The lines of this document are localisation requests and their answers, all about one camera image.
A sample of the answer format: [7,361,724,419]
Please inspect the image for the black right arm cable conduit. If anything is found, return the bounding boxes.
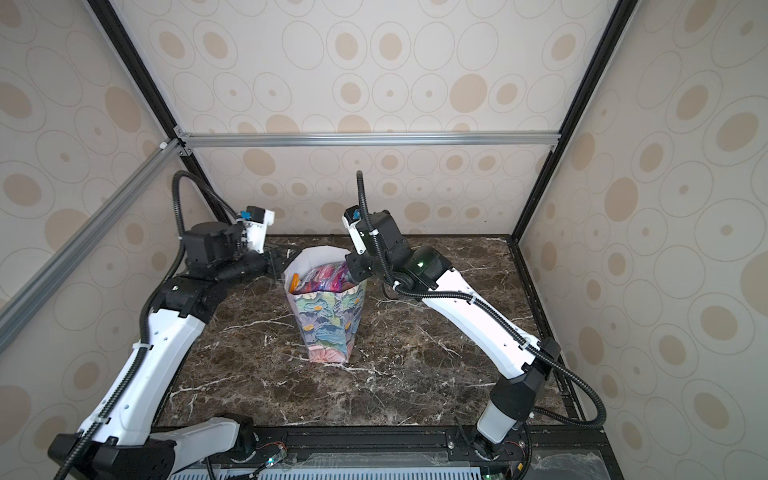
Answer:
[355,170,608,430]

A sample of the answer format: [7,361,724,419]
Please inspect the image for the black right corner post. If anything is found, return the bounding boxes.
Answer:
[508,0,639,247]

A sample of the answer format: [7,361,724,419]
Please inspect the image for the silver aluminium rail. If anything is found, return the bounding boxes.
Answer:
[181,130,560,148]
[1,139,182,350]

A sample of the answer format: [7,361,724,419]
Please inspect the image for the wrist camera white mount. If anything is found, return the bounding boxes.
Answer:
[238,206,275,254]
[342,205,367,255]

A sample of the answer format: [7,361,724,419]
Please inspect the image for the white floral paper bag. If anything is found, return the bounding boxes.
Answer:
[283,246,366,364]

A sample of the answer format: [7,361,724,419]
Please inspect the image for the silver left aluminium rail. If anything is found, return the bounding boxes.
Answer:
[1,139,182,350]

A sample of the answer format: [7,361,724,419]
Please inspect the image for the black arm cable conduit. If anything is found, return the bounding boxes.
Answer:
[355,170,608,430]
[51,170,244,480]

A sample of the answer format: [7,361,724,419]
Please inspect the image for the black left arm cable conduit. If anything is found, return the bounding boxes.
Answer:
[51,170,244,480]

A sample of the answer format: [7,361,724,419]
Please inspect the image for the silver rear aluminium rail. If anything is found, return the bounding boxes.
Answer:
[181,130,560,148]

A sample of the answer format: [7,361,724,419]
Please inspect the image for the black corner post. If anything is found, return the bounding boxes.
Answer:
[508,0,639,247]
[84,0,232,224]

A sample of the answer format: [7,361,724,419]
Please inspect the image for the pink candy packet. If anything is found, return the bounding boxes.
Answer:
[289,262,356,295]

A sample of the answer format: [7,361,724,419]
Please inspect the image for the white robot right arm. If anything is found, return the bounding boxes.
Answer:
[342,205,559,448]

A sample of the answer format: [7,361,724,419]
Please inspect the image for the black left corner post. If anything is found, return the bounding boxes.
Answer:
[84,0,232,224]

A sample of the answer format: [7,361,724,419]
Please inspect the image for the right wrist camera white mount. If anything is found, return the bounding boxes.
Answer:
[342,205,367,255]

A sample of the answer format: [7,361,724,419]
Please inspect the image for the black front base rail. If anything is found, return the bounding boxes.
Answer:
[119,423,625,480]

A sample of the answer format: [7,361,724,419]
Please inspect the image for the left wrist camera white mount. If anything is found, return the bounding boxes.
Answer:
[238,206,275,254]

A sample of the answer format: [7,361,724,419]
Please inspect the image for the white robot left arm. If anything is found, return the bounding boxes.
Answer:
[48,210,277,479]

